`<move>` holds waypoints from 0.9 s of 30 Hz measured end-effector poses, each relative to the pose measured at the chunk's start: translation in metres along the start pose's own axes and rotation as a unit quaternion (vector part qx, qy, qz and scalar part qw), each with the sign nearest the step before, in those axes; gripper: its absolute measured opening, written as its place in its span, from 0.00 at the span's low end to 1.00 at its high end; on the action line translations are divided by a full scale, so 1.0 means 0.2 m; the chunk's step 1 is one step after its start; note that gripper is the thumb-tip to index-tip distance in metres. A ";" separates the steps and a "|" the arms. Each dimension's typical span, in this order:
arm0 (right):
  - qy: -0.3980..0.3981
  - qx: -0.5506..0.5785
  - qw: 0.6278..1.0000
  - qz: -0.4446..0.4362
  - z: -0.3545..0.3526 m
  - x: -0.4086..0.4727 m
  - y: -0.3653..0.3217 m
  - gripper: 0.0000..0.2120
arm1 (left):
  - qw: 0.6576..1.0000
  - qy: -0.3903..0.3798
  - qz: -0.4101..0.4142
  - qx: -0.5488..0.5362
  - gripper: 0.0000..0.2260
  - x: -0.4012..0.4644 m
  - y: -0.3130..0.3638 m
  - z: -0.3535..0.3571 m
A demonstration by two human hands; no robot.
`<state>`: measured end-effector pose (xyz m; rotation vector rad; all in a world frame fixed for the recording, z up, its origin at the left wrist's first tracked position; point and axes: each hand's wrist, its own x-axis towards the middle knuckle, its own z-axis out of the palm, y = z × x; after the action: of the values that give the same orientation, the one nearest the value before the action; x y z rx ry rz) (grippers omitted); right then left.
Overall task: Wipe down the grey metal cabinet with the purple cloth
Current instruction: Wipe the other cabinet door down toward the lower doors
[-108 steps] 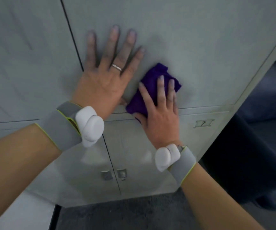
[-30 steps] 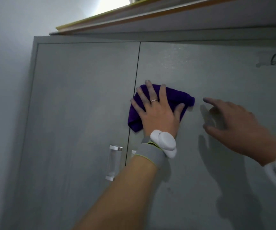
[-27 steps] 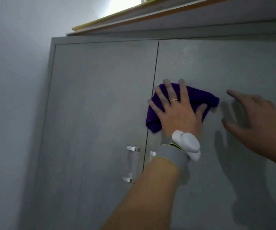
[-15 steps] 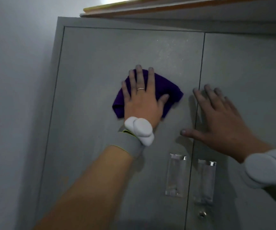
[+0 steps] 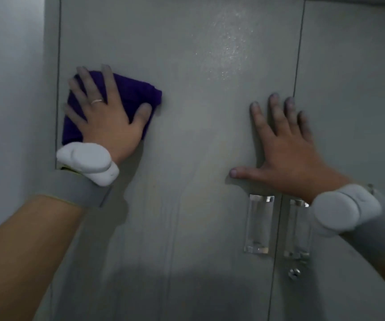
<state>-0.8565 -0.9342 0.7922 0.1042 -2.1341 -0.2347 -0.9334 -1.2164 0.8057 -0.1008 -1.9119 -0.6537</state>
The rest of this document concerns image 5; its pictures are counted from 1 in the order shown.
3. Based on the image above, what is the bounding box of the person's right hand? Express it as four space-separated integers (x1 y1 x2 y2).
229 93 350 204

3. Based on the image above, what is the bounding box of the purple cleaning cloth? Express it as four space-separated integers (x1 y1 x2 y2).
61 71 163 146

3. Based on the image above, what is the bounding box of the person's left forearm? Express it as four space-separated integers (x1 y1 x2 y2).
0 194 86 321

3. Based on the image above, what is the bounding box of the person's left hand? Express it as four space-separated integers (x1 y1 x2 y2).
62 64 153 164

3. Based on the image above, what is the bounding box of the clear acrylic door handle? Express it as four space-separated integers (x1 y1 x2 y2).
283 198 312 262
244 194 275 254

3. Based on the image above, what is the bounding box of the grey cabinet side panel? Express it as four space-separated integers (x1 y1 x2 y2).
43 0 62 171

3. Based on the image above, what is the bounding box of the white wrist tracker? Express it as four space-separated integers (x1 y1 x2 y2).
56 142 120 187
311 184 382 237

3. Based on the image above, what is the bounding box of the grey cabinet door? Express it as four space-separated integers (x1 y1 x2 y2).
53 0 306 321
268 0 385 321

